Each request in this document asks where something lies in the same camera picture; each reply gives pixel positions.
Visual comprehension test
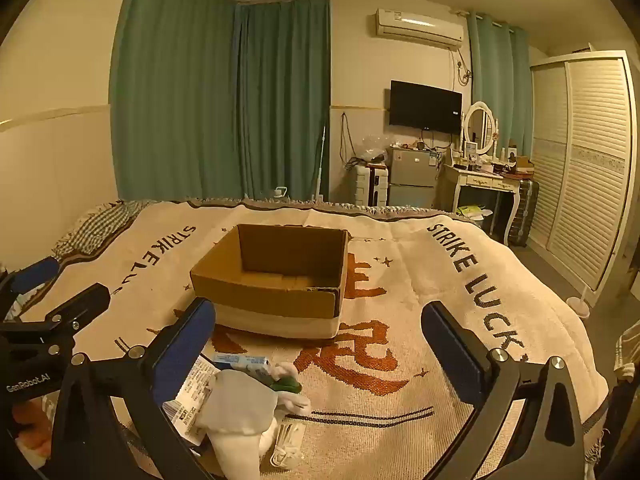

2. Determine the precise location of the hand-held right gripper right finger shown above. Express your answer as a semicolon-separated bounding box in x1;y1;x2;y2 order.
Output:
421;301;586;480

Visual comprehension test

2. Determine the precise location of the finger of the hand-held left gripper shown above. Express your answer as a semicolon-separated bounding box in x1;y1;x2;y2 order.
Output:
0;282;112;334
0;256;61;321

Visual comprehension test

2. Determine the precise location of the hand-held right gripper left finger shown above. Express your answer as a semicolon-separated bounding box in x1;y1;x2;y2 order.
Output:
50;297;221;480

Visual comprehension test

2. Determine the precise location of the blue tissue packet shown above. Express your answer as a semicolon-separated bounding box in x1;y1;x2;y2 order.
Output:
212;353;271;372

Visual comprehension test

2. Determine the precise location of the cardboard box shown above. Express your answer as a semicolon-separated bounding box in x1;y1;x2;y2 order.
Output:
190;223;349;339

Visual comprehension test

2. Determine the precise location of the green white plush toy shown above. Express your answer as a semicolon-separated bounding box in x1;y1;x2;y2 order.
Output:
270;361;312;416

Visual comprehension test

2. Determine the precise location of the person's left hand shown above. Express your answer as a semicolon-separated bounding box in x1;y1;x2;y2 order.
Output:
10;397;53;453

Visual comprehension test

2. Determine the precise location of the printed cream blanket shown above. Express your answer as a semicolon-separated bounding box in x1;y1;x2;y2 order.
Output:
15;199;611;480

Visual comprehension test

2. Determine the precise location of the checkered bedding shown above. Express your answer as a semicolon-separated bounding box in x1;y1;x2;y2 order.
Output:
52;200;156;261

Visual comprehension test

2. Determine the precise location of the white floor stand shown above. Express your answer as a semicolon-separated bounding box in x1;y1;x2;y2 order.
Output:
567;272;593;318

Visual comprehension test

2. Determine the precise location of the black suitcase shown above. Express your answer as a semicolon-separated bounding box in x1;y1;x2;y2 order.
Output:
507;177;541;247

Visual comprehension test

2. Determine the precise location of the light striped cloth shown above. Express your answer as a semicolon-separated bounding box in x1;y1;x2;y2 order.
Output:
612;322;640;386

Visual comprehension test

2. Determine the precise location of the white dressing table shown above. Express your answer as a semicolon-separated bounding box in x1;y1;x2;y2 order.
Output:
442;162;521;246

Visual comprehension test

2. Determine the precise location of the grey mini fridge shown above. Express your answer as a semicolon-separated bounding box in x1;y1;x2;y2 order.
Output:
387;147;443;209

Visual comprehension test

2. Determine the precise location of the white suitcase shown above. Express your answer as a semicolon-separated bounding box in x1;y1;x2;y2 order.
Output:
356;162;391;207

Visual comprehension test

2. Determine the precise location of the clear plastic bag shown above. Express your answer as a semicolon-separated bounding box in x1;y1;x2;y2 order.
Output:
357;135;388;166

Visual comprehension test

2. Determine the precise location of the oval vanity mirror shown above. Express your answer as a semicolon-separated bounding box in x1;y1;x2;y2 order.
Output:
462;101;500;156

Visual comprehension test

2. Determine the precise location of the white mop pole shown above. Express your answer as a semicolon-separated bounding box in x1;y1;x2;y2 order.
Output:
312;125;328;201

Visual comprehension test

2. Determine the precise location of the wide green curtain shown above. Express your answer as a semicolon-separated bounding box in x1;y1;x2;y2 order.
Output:
109;0;241;201

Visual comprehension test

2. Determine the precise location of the white louvred wardrobe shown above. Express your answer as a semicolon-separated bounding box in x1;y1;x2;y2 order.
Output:
529;50;638;291

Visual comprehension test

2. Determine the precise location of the green corner curtain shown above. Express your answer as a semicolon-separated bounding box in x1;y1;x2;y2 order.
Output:
234;0;332;201

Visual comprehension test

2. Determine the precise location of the narrow green curtain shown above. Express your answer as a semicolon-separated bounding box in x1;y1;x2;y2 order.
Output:
467;12;533;161

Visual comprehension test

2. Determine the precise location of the white air conditioner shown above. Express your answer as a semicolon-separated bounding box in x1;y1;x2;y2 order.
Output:
372;7;465;51

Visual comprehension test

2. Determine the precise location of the black wall television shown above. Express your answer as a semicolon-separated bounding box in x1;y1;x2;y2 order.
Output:
389;80;463;135

